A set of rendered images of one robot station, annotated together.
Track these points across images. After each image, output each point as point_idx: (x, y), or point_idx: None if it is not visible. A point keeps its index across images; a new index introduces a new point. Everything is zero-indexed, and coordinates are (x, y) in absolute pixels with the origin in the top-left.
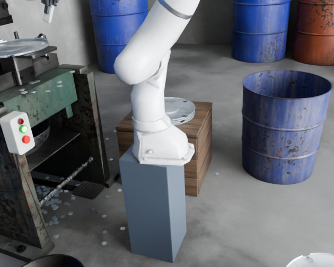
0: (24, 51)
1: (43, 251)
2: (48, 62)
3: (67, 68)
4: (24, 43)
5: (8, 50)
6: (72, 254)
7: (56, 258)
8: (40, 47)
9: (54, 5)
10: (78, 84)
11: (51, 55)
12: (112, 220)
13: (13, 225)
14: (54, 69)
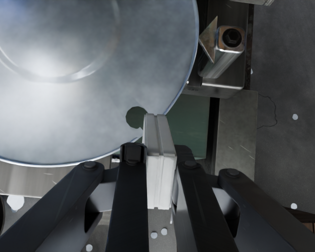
0: (4, 115)
1: None
2: (191, 88)
3: (220, 132)
4: (136, 23)
5: None
6: (32, 205)
7: (1, 204)
8: (65, 145)
9: (171, 213)
10: (206, 162)
11: (213, 85)
12: (100, 225)
13: None
14: (194, 104)
